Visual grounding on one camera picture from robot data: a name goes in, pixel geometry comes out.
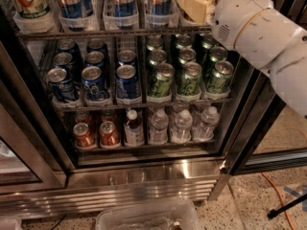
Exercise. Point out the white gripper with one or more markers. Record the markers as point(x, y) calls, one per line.
point(236, 19)

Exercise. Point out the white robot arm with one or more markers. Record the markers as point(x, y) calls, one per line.
point(265, 38)

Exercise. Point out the green can back right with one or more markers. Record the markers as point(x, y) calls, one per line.
point(208, 41)

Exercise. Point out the green can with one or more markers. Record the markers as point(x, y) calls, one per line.
point(183, 41)
point(190, 79)
point(162, 79)
point(208, 41)
point(154, 42)
point(219, 77)

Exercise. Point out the green can back middle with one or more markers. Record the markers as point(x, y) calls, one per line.
point(183, 41)

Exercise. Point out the green can second row right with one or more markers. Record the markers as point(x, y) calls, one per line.
point(215, 54)

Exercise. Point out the green can second row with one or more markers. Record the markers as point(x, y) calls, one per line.
point(156, 56)
point(186, 55)
point(215, 54)

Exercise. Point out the green can second row middle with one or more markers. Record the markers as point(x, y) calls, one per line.
point(186, 55)

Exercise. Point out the green can back left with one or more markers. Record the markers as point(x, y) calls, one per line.
point(154, 42)

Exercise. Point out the green can second row left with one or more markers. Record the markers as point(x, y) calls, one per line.
point(156, 56)

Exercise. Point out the green can front right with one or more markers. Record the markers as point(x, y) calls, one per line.
point(219, 77)

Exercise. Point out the red bull can middle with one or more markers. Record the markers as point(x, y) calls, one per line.
point(123, 0)

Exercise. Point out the green can front middle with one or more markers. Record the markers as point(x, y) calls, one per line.
point(190, 79)

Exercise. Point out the green can front left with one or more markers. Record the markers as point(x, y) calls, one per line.
point(162, 79)

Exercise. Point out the blue can second row right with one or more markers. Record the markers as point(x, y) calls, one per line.
point(127, 57)

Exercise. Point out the blue can second row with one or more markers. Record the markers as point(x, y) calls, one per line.
point(66, 61)
point(95, 58)
point(127, 57)

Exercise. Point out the blue can front right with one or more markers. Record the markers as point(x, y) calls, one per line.
point(127, 82)

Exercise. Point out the blue can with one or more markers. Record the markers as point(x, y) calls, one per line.
point(94, 83)
point(69, 46)
point(62, 85)
point(127, 82)
point(97, 44)

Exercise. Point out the blue can back middle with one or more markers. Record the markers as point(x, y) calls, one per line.
point(97, 44)

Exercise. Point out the blue can second row middle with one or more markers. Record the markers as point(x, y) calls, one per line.
point(95, 58)

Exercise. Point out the red bull can far left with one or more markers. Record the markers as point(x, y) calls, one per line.
point(76, 8)

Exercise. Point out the stainless steel fridge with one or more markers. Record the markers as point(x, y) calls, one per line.
point(51, 177)

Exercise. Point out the blue can front middle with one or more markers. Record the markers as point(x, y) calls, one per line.
point(94, 83)

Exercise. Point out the blue can back left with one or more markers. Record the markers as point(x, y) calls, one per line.
point(69, 46)

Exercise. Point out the red can back right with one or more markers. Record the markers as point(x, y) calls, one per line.
point(109, 115)

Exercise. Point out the blue can second row left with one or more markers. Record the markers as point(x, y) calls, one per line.
point(66, 61)

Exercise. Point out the red can front right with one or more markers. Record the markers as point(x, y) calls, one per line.
point(109, 136)

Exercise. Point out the blue can front left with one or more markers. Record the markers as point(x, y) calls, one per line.
point(62, 85)

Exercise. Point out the red can back left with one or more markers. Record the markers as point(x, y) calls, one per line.
point(83, 117)

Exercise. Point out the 7up can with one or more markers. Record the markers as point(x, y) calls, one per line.
point(31, 9)

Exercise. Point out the red can front left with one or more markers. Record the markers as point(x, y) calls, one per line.
point(84, 136)

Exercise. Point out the water bottle left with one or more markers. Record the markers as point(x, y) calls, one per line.
point(158, 128)

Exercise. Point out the water bottle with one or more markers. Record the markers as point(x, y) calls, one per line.
point(181, 130)
point(158, 128)
point(204, 124)

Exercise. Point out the water bottle right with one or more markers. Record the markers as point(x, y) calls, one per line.
point(204, 124)

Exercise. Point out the water bottle middle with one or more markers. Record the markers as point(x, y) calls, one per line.
point(181, 130)

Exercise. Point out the brown drink bottle white cap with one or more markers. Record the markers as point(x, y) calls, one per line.
point(133, 128)

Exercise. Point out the clear plastic bin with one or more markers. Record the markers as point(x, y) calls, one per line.
point(159, 214)

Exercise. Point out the black stand leg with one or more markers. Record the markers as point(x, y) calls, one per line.
point(273, 213)

